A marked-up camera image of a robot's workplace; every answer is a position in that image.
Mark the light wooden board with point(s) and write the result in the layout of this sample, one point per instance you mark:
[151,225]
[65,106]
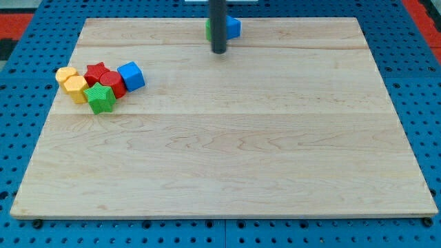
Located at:
[293,121]

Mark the blue cube block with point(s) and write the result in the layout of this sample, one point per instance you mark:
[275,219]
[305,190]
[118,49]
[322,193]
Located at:
[132,76]

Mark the blue pentagon block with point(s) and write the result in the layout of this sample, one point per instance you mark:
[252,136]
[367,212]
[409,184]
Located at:
[233,27]

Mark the green block behind rod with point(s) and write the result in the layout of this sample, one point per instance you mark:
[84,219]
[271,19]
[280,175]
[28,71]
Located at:
[208,30]

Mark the red cylinder block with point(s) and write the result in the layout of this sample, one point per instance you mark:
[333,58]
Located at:
[114,80]

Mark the green star block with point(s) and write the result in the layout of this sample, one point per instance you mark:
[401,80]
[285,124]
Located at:
[100,98]

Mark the red star block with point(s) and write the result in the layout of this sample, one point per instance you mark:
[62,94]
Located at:
[94,73]

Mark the yellow hexagon block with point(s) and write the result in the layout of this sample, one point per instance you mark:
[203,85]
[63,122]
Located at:
[75,87]

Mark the yellow rounded block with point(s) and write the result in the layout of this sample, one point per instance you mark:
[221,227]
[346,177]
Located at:
[63,74]

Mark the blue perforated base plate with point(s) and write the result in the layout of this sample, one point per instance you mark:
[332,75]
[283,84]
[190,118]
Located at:
[409,69]

